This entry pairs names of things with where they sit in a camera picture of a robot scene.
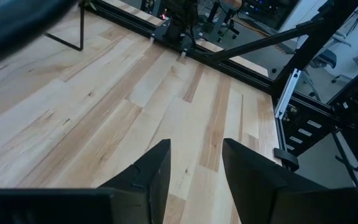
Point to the black computer case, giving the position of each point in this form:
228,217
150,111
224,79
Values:
269,12

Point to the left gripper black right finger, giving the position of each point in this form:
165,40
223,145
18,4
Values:
275,199

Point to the black aluminium frame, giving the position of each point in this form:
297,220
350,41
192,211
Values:
235,67

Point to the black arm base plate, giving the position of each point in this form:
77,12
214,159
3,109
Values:
162,35

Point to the silver metal bracket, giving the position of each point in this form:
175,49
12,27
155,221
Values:
287,93

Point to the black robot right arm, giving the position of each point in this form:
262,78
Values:
179,18

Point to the green potted plant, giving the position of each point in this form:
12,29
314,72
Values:
89,3

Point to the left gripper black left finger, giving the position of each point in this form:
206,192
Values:
73,207

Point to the black office chair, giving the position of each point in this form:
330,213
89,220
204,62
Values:
225,25
326,57

